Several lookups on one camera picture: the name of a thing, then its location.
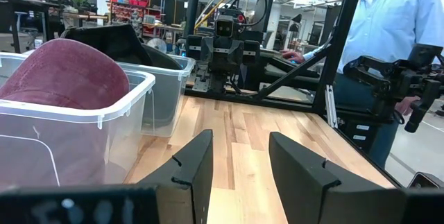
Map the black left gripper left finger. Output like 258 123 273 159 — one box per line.
137 129 214 224

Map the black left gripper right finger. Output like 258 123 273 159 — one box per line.
268 132 407 224

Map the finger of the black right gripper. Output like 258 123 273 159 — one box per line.
200 37 214 62
231 40 245 67

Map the dark grey-green cap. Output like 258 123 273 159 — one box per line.
141 43 184 71

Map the black cap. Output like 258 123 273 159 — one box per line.
60 24 153 67

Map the maroon cap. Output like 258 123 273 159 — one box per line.
0 38 130 182

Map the white desk fan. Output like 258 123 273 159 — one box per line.
146 37 168 54

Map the yellow slanted rod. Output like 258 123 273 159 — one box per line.
194 0 251 31

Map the person's hand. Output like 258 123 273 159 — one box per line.
280 49 307 64
394 95 421 117

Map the clear plastic bin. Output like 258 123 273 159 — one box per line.
116 54 196 138
0 52 156 189

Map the black labelled drawer cabinet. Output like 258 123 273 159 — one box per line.
338 112 384 157

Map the red parts bin shelf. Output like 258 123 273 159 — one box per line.
106 0 164 24

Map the dark flat device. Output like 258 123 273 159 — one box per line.
407 171 444 189

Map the person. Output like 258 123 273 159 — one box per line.
280 0 444 169

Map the dark office desk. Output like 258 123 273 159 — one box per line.
0 0 64 54

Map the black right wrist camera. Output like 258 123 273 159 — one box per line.
214 15 237 40

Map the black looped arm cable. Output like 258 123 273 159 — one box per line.
227 0 268 28

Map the silver frame bracket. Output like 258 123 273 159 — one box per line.
324 84 339 130

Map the black metal rig frame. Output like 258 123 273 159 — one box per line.
182 0 403 187

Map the black leader arm handle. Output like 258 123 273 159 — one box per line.
343 43 444 134

